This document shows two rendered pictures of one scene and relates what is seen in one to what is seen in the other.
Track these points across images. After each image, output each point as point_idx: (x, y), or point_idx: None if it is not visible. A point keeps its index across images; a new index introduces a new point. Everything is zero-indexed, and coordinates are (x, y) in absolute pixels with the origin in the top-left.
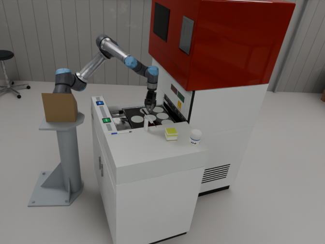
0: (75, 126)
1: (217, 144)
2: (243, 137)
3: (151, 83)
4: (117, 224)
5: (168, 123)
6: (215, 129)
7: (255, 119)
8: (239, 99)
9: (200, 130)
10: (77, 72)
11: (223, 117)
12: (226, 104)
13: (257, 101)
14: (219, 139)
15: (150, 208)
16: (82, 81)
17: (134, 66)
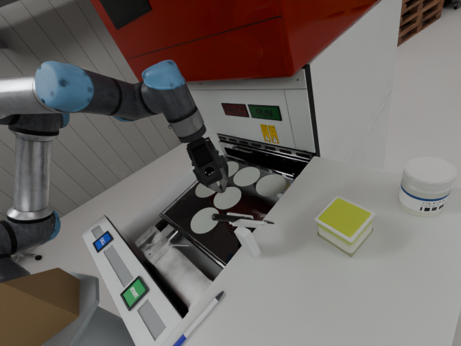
0: (82, 329)
1: (361, 159)
2: (384, 119)
3: (181, 118)
4: None
5: (272, 184)
6: (356, 134)
7: (392, 76)
8: (375, 42)
9: (339, 154)
10: (9, 210)
11: (361, 101)
12: (361, 68)
13: (394, 35)
14: (363, 147)
15: None
16: (34, 221)
17: (84, 92)
